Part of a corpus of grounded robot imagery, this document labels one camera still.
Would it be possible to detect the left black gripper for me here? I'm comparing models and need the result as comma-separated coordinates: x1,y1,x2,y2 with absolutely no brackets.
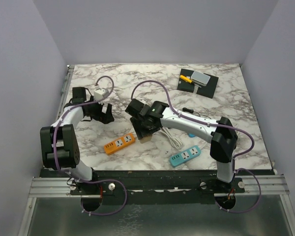
87,95,115,123

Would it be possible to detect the beige cube socket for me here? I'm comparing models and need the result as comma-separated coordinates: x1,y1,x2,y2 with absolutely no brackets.
139,135,152,144

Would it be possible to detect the orange power strip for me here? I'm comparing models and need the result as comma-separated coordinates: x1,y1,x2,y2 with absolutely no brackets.
104,133,135,155

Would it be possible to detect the white orange-strip cable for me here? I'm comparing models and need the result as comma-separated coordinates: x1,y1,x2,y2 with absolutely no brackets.
135,127,185,149

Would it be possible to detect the teal power strip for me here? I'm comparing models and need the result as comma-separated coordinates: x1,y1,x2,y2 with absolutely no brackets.
169,146,201,167

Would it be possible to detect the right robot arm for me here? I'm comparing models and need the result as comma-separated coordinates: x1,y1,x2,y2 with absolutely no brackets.
125,99,238,192

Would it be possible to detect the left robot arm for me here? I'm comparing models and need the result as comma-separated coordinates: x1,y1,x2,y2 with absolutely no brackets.
40,86,114,194

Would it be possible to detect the black mat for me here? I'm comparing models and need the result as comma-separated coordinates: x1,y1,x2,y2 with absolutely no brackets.
177,69,219,99

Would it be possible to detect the grey rectangular box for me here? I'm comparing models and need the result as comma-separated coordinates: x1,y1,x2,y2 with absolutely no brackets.
190,71,210,86

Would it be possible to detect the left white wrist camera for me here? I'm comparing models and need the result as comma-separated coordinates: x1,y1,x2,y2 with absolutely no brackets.
93,88,110,102

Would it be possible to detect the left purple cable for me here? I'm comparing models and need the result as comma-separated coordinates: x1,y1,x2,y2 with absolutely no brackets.
53,75,127,217

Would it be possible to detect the purple cable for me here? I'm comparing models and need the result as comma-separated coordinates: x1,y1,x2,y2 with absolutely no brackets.
53,75,127,217
130,80,263,216

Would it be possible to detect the black plug adapter with cable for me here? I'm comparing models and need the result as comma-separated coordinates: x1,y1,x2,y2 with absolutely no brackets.
182,107,201,117

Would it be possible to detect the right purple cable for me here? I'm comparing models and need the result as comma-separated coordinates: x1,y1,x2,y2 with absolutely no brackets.
130,80,263,216

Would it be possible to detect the yellow handled screwdriver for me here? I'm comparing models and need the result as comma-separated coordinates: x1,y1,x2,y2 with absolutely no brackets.
179,75,202,87

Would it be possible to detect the aluminium frame rail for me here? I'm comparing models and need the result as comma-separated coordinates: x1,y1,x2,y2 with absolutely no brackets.
29,175,290,198

